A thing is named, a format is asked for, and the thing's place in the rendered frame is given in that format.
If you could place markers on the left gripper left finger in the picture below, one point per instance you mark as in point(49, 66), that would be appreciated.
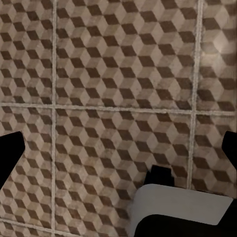
point(12, 147)

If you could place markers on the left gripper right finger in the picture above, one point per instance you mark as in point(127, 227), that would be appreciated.
point(229, 146)

